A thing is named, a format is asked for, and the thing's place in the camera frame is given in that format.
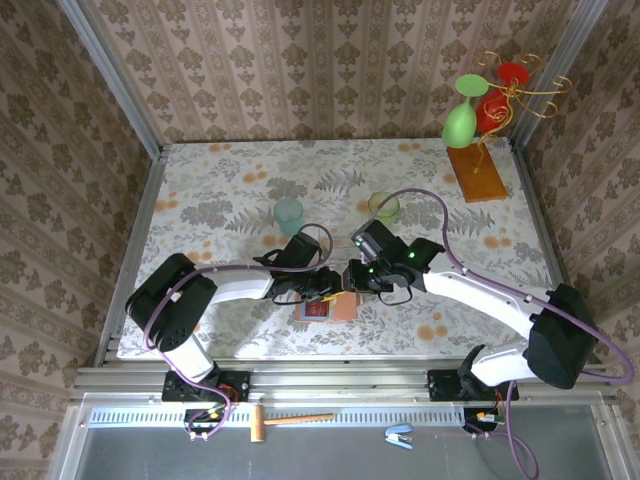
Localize red credit card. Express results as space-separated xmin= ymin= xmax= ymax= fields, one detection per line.
xmin=303 ymin=298 xmax=332 ymax=320

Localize tan leather card holder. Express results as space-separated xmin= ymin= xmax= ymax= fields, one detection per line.
xmin=293 ymin=291 xmax=362 ymax=324

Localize green plastic cup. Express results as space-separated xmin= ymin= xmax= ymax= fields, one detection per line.
xmin=367 ymin=192 xmax=401 ymax=224

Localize teal plastic cup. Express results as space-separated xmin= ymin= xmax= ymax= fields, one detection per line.
xmin=273 ymin=198 xmax=305 ymax=237

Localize slotted metal strip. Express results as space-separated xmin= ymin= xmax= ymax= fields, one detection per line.
xmin=88 ymin=405 xmax=469 ymax=430

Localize blue stapler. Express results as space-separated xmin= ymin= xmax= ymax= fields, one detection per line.
xmin=383 ymin=423 xmax=415 ymax=450

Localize wooden mallet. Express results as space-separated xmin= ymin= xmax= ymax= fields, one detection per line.
xmin=250 ymin=404 xmax=335 ymax=444

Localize green wine glass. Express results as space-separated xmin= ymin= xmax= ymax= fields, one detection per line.
xmin=441 ymin=74 xmax=490 ymax=149

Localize grey metal shelf sheet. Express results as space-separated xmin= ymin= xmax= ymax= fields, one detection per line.
xmin=47 ymin=392 xmax=640 ymax=480

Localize red wine glass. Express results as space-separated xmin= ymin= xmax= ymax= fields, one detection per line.
xmin=474 ymin=62 xmax=530 ymax=135

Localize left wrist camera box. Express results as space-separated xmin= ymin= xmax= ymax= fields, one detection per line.
xmin=277 ymin=232 xmax=323 ymax=274

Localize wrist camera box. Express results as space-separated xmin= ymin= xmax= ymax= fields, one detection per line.
xmin=277 ymin=232 xmax=323 ymax=274
xmin=351 ymin=218 xmax=401 ymax=262

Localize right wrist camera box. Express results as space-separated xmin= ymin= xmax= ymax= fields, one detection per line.
xmin=351 ymin=218 xmax=401 ymax=262

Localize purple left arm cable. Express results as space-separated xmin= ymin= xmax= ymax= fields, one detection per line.
xmin=143 ymin=223 xmax=335 ymax=441

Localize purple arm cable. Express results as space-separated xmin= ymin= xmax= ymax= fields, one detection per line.
xmin=368 ymin=188 xmax=636 ymax=480
xmin=143 ymin=223 xmax=335 ymax=441

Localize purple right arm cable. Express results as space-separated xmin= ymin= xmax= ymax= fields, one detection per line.
xmin=368 ymin=188 xmax=636 ymax=480

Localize aluminium frame cross rail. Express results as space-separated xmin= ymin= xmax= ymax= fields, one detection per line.
xmin=69 ymin=363 xmax=615 ymax=404

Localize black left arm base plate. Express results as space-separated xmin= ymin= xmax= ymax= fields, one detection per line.
xmin=162 ymin=370 xmax=251 ymax=403

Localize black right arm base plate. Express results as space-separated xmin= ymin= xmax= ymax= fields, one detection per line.
xmin=427 ymin=368 xmax=520 ymax=402

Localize gold wire rack wooden base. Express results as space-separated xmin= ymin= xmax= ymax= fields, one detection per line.
xmin=446 ymin=49 xmax=573 ymax=204

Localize aluminium table side rail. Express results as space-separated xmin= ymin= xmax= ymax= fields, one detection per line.
xmin=92 ymin=144 xmax=167 ymax=369
xmin=508 ymin=138 xmax=571 ymax=301

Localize black cable connector block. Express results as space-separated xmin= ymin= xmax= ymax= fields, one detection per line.
xmin=462 ymin=407 xmax=504 ymax=435
xmin=183 ymin=407 xmax=227 ymax=435

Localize aluminium upright post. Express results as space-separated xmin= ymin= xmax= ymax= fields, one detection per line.
xmin=56 ymin=0 xmax=164 ymax=160
xmin=509 ymin=0 xmax=611 ymax=147

